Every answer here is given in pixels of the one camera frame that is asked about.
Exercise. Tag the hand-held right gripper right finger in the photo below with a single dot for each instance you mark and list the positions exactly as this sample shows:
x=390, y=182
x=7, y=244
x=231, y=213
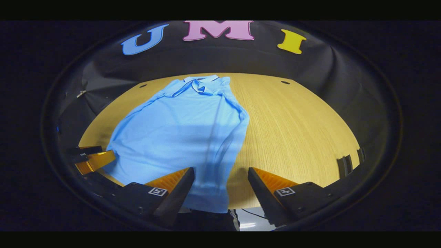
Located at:
x=263, y=199

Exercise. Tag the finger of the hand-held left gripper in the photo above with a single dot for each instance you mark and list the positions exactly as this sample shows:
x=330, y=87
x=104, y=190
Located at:
x=98, y=162

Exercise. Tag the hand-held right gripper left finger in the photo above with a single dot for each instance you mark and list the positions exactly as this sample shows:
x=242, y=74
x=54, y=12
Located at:
x=174, y=201

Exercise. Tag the light blue T-shirt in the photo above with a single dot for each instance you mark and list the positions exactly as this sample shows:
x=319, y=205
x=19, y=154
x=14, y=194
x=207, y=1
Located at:
x=179, y=137

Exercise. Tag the person's dark trousers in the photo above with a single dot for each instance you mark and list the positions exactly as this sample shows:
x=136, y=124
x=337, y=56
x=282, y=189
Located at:
x=206, y=220

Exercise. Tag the small metal clip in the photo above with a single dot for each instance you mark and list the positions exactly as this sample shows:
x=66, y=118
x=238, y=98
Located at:
x=81, y=93

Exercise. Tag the black slotted object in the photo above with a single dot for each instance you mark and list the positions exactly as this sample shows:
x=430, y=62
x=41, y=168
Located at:
x=342, y=167

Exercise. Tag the black backdrop cloth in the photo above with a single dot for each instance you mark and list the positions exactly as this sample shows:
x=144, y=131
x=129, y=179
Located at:
x=241, y=58

